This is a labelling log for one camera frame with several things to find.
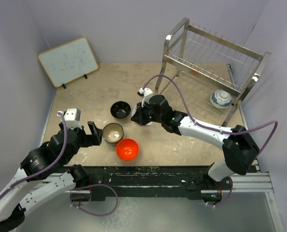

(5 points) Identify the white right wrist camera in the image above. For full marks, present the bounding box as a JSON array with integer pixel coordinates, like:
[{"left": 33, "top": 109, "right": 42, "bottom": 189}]
[{"left": 137, "top": 88, "right": 154, "bottom": 105}]

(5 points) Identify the black glossy bowl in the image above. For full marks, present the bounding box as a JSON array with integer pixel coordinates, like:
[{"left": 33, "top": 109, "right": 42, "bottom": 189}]
[{"left": 110, "top": 101, "right": 131, "bottom": 120}]

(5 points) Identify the black table edge rail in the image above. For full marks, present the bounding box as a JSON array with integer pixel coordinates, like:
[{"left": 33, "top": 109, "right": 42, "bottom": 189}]
[{"left": 46, "top": 165, "right": 258, "bottom": 201}]

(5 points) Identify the small whiteboard with wooden frame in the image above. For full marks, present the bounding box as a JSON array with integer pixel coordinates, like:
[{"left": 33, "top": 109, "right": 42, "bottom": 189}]
[{"left": 37, "top": 37, "right": 99, "bottom": 88}]

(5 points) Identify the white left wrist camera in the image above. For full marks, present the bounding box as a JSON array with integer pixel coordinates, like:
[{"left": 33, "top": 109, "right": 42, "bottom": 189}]
[{"left": 58, "top": 108, "right": 82, "bottom": 129}]

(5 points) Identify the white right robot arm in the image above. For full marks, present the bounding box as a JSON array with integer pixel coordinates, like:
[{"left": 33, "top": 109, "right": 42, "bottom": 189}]
[{"left": 131, "top": 95, "right": 259, "bottom": 189}]

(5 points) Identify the orange bowl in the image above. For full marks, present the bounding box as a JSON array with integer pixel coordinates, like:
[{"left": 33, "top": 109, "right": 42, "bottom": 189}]
[{"left": 115, "top": 138, "right": 140, "bottom": 161}]

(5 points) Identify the blue floral white bowl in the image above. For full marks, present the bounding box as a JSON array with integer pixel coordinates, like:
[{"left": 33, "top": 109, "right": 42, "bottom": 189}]
[{"left": 210, "top": 89, "right": 232, "bottom": 109}]

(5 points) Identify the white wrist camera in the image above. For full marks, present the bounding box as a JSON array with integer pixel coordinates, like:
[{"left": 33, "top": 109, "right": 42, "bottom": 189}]
[
  {"left": 58, "top": 108, "right": 82, "bottom": 129},
  {"left": 137, "top": 88, "right": 154, "bottom": 105}
]

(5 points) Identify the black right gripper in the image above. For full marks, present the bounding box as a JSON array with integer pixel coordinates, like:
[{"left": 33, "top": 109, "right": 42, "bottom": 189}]
[{"left": 132, "top": 101, "right": 164, "bottom": 127}]

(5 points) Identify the aluminium frame rail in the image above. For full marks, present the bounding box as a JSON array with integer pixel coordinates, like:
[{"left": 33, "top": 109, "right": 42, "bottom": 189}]
[{"left": 228, "top": 171, "right": 276, "bottom": 194}]

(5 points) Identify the stainless steel dish rack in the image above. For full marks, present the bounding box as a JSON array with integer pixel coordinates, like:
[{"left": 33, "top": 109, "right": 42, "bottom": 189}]
[{"left": 155, "top": 17, "right": 271, "bottom": 126}]

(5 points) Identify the beige bowl with dark rim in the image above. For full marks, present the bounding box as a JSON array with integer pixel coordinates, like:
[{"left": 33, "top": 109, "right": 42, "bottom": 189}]
[{"left": 103, "top": 123, "right": 124, "bottom": 144}]

